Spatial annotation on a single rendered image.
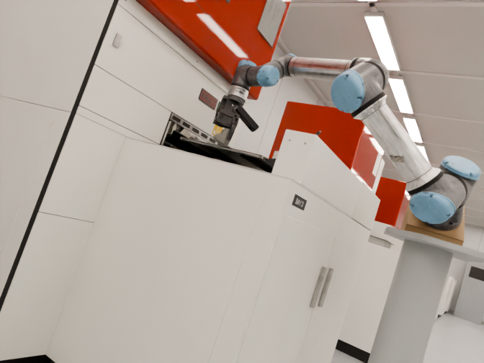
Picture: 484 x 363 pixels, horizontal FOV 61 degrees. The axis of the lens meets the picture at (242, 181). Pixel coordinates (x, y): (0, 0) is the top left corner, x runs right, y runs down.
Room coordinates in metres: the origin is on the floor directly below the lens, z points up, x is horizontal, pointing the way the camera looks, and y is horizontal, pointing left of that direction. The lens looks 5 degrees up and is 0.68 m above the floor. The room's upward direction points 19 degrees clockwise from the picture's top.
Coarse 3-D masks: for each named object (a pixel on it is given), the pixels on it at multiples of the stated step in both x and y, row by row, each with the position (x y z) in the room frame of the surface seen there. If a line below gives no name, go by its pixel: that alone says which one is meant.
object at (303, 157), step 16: (288, 144) 1.10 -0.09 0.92; (304, 144) 1.08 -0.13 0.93; (320, 144) 1.10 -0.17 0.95; (288, 160) 1.09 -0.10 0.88; (304, 160) 1.07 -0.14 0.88; (320, 160) 1.13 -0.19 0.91; (336, 160) 1.24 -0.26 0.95; (288, 176) 1.09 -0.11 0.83; (304, 176) 1.07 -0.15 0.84; (320, 176) 1.16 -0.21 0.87; (336, 176) 1.28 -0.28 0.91; (352, 176) 1.41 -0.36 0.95; (320, 192) 1.20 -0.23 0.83; (336, 192) 1.32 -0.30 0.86; (352, 192) 1.46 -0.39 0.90; (352, 208) 1.51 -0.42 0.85
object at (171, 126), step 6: (168, 126) 1.48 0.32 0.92; (174, 126) 1.50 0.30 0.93; (180, 126) 1.52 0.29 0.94; (168, 132) 1.48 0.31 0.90; (180, 132) 1.53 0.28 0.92; (186, 132) 1.56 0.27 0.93; (162, 138) 1.48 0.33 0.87; (168, 138) 1.49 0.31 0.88; (192, 138) 1.60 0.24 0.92; (198, 138) 1.63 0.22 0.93; (162, 144) 1.48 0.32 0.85; (168, 144) 1.50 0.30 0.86; (174, 144) 1.53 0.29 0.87; (180, 150) 1.56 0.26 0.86; (186, 150) 1.59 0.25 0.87
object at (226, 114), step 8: (224, 96) 1.52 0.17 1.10; (232, 96) 1.52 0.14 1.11; (224, 104) 1.54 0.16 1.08; (240, 104) 1.55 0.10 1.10; (216, 112) 1.57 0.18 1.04; (224, 112) 1.51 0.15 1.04; (232, 112) 1.54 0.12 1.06; (216, 120) 1.50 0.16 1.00; (224, 120) 1.51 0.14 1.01; (232, 120) 1.52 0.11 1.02
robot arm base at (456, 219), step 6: (456, 210) 1.31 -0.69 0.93; (462, 210) 1.34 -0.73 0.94; (456, 216) 1.33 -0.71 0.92; (462, 216) 1.36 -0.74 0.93; (426, 222) 1.37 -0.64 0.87; (444, 222) 1.33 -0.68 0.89; (450, 222) 1.35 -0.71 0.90; (456, 222) 1.34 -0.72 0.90; (438, 228) 1.35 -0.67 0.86; (444, 228) 1.35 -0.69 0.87; (450, 228) 1.35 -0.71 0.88
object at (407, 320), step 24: (408, 240) 1.39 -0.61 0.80; (432, 240) 1.26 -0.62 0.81; (408, 264) 1.36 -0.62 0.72; (432, 264) 1.33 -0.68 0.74; (408, 288) 1.35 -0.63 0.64; (432, 288) 1.33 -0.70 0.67; (384, 312) 1.41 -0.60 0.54; (408, 312) 1.34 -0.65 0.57; (432, 312) 1.34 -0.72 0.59; (384, 336) 1.37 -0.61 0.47; (408, 336) 1.33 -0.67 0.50; (384, 360) 1.35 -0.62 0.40; (408, 360) 1.33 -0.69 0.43
